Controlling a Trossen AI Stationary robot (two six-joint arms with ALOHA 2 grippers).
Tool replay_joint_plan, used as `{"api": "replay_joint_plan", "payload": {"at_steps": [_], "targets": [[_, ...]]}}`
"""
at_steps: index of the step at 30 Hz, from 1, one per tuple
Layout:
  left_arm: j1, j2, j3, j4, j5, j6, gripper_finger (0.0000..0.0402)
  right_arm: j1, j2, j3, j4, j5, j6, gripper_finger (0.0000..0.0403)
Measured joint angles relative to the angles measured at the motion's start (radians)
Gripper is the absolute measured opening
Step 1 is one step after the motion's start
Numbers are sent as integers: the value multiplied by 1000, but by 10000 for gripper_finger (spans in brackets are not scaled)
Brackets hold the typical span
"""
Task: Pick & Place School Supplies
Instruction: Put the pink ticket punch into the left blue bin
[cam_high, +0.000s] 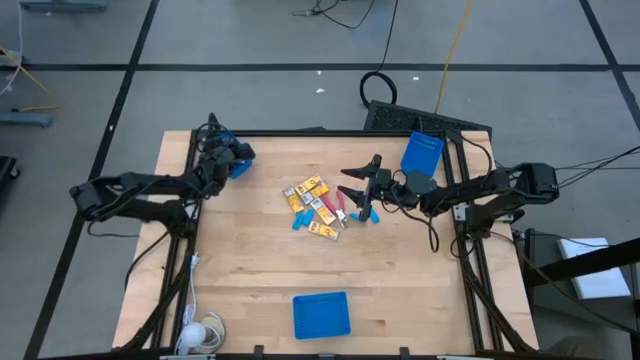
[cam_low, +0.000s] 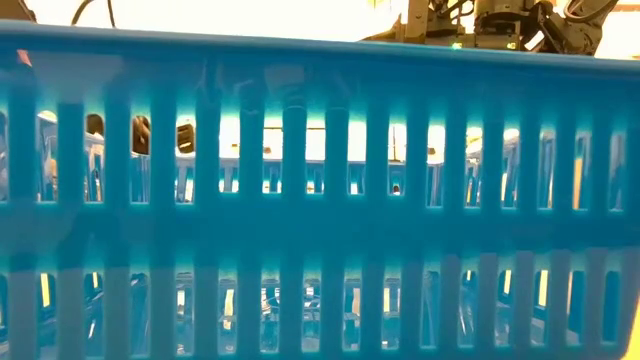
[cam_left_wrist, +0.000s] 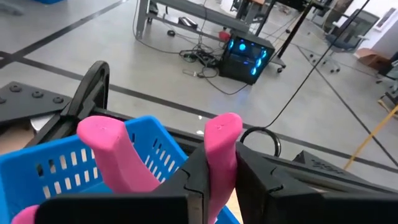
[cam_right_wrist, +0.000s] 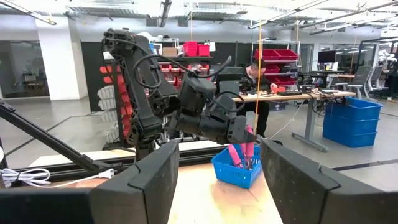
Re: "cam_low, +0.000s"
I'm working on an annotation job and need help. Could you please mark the wide blue plastic basket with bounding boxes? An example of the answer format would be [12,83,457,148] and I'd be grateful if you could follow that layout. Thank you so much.
[0,19,640,360]

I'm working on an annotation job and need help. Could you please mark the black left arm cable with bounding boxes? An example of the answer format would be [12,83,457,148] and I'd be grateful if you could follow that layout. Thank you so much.
[71,0,117,29]

